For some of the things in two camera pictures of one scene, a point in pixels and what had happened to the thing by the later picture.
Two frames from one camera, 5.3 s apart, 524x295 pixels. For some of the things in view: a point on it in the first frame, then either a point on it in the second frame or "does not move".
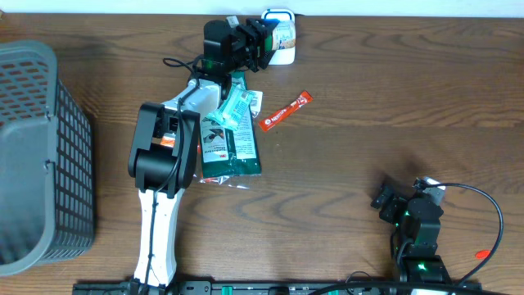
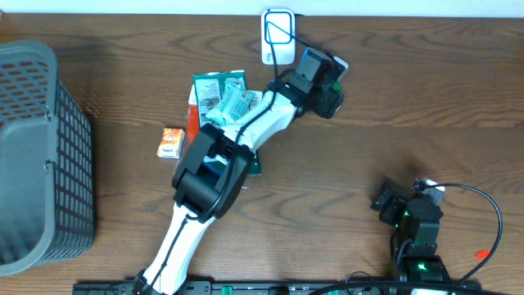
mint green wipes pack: (234, 107) does not move
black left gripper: (254, 45) to (332, 103)
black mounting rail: (256, 288) does not move
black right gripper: (393, 207) does not move
